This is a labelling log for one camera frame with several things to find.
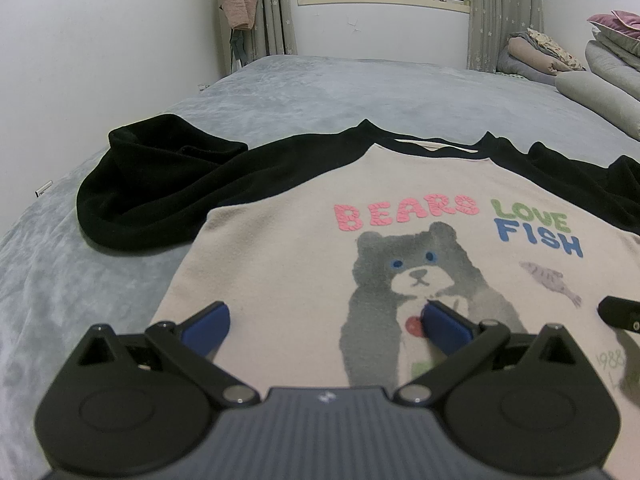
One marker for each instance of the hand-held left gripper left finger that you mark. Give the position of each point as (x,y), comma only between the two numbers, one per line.
(205,327)

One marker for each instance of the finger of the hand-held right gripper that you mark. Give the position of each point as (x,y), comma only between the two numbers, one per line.
(620,315)

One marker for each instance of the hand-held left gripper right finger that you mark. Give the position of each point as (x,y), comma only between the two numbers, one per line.
(445,330)

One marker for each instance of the beige sweatshirt with black sleeves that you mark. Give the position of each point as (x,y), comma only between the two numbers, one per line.
(300,260)

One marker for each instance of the folded grey quilt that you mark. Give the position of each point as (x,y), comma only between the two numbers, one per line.
(615,62)

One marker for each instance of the folded grey blanket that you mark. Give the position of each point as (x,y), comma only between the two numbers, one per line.
(515,70)

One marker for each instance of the folded blankets by curtain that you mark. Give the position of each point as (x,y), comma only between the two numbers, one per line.
(552,47)

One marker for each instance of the folded pink blanket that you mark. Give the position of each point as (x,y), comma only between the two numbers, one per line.
(527,55)

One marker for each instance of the grey hanging item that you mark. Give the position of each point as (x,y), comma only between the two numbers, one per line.
(238,47)

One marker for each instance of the grey star curtain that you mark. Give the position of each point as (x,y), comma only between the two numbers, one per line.
(502,15)
(275,10)

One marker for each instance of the white wall socket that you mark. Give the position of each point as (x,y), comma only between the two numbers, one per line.
(43,188)

